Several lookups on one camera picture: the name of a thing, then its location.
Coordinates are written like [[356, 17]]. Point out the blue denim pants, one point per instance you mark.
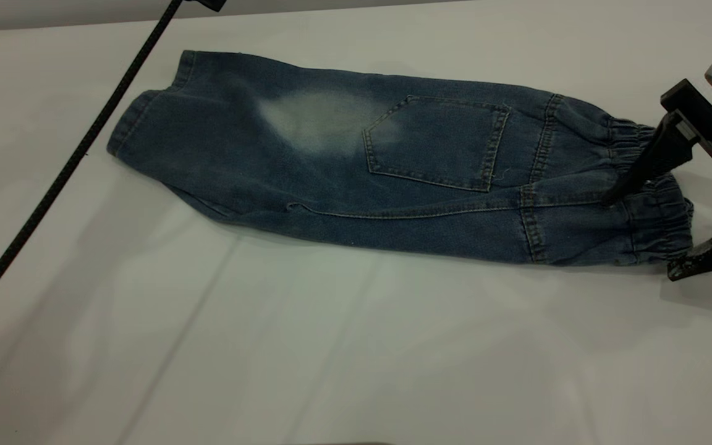
[[331, 185]]

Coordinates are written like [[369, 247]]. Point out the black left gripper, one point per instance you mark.
[[211, 4]]

